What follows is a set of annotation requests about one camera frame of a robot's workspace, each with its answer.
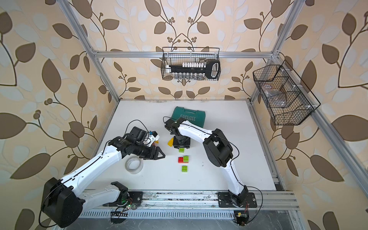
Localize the black socket set rail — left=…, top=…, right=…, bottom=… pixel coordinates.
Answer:
left=165, top=59, right=221, bottom=80

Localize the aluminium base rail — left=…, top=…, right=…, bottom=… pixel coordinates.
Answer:
left=61, top=189, right=300, bottom=210

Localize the back wire basket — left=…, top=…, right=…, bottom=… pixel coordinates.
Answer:
left=161, top=46, right=221, bottom=81

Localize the clear plastic bag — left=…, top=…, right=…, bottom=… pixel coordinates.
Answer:
left=262, top=84, right=287, bottom=107

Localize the right wire basket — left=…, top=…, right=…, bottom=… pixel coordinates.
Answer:
left=253, top=60, right=321, bottom=126

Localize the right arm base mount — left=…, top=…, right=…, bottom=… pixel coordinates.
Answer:
left=217, top=192, right=258, bottom=209

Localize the wire basket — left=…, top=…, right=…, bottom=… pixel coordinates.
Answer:
left=253, top=60, right=321, bottom=126
left=161, top=46, right=221, bottom=81

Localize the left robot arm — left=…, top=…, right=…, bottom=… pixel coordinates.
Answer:
left=41, top=127, right=165, bottom=228

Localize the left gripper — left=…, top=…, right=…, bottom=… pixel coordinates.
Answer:
left=133, top=142, right=166, bottom=160

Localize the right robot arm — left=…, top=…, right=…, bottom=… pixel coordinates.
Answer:
left=164, top=118, right=248, bottom=207

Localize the green tool case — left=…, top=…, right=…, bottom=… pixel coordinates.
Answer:
left=171, top=106, right=206, bottom=127

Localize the clear tape roll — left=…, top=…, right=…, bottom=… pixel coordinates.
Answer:
left=125, top=156, right=143, bottom=174

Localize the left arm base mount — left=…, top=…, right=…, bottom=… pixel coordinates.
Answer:
left=103, top=191, right=143, bottom=209

